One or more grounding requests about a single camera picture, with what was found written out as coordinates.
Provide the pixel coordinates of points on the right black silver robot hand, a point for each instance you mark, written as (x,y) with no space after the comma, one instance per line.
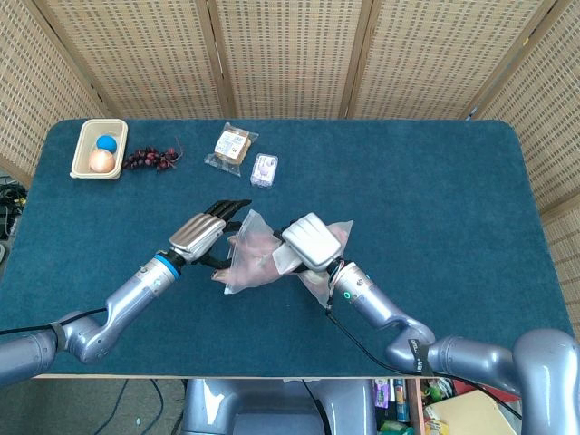
(312,242)

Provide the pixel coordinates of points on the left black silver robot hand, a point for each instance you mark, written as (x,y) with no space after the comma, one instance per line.
(197,235)

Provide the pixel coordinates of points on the transparent plastic zip bag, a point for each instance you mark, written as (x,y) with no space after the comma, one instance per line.
(251,226)

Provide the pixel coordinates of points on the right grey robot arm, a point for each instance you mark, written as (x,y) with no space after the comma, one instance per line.
(476,358)

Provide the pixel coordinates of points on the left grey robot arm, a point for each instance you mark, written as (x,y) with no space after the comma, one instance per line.
(131,294)

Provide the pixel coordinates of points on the small purple plastic box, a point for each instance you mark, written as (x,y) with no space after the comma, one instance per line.
(264,170)

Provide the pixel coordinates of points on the dark red grape bunch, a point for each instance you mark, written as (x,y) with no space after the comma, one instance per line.
(145,158)

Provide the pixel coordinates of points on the packaged sandwich in clear wrap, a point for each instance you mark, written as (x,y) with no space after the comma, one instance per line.
(231,145)

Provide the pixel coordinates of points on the orange round fruit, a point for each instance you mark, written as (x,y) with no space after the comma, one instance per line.
(101,161)

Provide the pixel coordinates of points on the blue felt table mat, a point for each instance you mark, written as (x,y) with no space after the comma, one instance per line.
(430,204)

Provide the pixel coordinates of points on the blue ball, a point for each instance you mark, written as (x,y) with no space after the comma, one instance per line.
(107,143)

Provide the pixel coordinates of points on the beige rectangular tray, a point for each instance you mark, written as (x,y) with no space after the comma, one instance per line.
(81,156)

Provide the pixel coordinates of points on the grey robot torso base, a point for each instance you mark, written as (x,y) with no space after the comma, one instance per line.
(254,408)

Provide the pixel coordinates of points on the wooden shelf with packaged goods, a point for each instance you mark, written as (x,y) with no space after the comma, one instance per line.
(399,403)

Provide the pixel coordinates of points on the woven wicker folding screen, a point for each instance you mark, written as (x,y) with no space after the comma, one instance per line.
(294,54)

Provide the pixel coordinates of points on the yellow paper folder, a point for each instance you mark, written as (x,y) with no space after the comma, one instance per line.
(471,412)

